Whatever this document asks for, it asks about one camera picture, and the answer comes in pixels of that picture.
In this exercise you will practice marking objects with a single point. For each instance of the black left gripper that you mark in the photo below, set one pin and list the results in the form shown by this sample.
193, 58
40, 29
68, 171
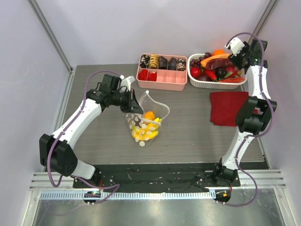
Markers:
132, 104

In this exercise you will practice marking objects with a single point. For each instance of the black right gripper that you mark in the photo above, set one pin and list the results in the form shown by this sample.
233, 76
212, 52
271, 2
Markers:
236, 59

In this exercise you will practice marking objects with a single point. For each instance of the orange fruit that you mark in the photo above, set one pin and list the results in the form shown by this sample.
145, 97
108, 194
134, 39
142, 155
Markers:
150, 115

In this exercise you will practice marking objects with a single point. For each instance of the clear polka dot zip bag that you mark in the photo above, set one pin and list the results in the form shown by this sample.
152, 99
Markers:
147, 103

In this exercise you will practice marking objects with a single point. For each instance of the yellow banana bunch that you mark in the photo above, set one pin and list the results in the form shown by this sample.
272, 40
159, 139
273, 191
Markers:
144, 130

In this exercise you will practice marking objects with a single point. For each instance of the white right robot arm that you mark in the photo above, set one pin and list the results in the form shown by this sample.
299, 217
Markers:
256, 112

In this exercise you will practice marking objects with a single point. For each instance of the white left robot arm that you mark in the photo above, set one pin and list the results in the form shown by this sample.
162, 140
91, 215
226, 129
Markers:
56, 150

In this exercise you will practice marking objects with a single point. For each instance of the pink dragon fruit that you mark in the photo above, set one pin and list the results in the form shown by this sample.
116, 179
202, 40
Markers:
231, 71

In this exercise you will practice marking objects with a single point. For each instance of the orange papaya slice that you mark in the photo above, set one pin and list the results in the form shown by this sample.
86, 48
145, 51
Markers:
220, 56

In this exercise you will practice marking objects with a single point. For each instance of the dark plum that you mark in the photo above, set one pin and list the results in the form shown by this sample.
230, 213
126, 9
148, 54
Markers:
220, 72

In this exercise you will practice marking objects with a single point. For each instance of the small orange tangerine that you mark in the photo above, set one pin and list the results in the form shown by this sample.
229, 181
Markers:
218, 52

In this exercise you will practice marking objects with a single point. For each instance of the purple sweet potato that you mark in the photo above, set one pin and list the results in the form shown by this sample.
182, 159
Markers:
213, 64

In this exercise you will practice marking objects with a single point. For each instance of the red chili pepper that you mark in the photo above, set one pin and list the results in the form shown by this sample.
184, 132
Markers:
210, 74

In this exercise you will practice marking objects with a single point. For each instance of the dark grapes bunch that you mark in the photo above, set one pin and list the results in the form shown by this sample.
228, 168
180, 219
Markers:
195, 60

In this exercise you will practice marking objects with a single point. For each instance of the pink compartment box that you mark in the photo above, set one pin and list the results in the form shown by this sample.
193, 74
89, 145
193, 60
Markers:
164, 72

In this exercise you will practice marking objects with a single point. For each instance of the red apple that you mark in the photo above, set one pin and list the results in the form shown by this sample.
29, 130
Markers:
195, 72

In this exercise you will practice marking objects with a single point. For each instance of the white fruit basket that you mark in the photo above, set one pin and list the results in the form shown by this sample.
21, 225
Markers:
225, 76

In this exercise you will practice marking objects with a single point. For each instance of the red cloth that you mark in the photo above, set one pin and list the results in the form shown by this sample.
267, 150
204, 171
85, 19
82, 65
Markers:
225, 106

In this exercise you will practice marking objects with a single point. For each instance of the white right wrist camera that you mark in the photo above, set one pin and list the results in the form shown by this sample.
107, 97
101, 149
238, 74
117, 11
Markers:
235, 45

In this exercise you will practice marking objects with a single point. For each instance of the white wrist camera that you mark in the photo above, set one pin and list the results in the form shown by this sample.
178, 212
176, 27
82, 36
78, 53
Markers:
235, 45
125, 84

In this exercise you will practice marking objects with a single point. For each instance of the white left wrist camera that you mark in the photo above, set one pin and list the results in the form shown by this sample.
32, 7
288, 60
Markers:
125, 84

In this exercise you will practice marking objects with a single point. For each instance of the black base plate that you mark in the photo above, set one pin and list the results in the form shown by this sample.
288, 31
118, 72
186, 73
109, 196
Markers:
166, 177

